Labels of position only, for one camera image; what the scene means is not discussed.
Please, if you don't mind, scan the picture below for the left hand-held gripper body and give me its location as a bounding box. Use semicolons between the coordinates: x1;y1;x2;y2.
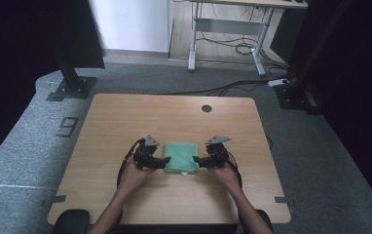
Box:
132;135;161;171

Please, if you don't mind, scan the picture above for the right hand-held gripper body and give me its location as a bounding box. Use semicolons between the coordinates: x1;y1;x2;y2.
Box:
205;136;233;170

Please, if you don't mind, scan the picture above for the green towel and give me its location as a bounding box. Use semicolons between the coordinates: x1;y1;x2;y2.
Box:
163;141;202;176

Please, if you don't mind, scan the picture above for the person's left hand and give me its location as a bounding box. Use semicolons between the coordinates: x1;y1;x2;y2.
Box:
117;157;158;197

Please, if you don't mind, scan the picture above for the person's right hand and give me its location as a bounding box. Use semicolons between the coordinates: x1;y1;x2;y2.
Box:
207;162;244;195

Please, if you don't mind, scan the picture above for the small black tape strip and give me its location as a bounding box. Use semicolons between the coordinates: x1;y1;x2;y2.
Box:
41;194;67;208
274;196;296;208

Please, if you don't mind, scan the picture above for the white power strip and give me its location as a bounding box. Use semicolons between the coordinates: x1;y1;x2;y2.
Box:
267;78;291;89

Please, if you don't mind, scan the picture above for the black chair armrest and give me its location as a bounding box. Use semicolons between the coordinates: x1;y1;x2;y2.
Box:
51;209;92;234

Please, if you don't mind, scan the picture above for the black computer case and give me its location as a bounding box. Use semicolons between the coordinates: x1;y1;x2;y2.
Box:
269;9;303;63

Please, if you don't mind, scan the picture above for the black curtain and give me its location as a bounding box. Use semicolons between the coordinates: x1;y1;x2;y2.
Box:
0;0;106;172
287;0;372;222

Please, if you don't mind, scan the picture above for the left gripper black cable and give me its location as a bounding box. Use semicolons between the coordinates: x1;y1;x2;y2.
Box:
109;138;147;234

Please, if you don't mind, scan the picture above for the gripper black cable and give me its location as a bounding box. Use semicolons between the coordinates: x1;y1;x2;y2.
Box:
109;138;147;234
221;147;244;190

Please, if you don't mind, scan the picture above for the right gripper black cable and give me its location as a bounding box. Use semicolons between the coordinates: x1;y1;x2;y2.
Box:
221;147;244;190

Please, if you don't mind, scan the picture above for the long black floor cable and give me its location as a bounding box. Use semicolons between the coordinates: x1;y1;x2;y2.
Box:
141;79;271;98

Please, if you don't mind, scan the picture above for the black stand with base plate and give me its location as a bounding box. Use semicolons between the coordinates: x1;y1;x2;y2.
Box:
273;0;353;115
46;48;97;102

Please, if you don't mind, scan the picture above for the tangle of black cables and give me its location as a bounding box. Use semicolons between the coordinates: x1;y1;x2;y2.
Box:
196;4;289;71

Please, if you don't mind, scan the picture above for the white metal frame desk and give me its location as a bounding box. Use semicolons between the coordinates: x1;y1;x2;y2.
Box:
173;0;309;78

